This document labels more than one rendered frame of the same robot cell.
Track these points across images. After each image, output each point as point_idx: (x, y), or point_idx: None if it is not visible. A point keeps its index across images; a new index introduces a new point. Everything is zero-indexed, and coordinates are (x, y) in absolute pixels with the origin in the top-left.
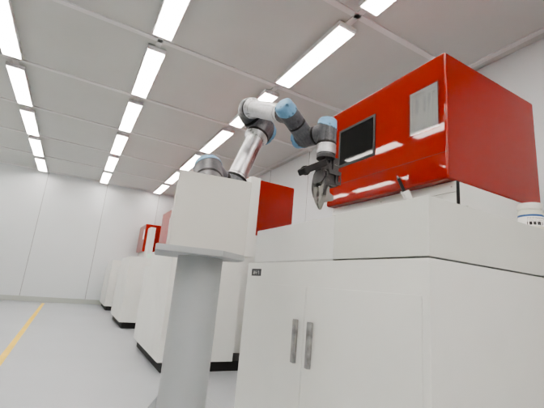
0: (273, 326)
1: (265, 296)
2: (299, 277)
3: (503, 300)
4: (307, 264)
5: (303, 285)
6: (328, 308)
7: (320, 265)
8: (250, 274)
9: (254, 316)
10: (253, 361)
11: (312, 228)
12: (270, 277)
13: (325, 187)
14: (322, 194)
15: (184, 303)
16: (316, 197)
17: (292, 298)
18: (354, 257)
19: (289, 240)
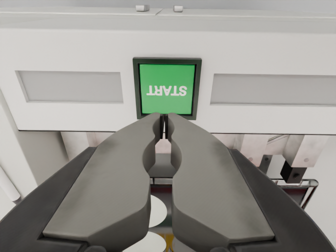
0: (243, 12)
1: (303, 15)
2: (185, 17)
3: None
4: (159, 18)
5: (167, 16)
6: (96, 11)
7: (107, 17)
8: None
9: (315, 14)
10: (270, 11)
11: (136, 26)
12: (313, 19)
13: (36, 188)
14: (99, 146)
15: None
16: (186, 142)
17: (199, 13)
18: None
19: (281, 26)
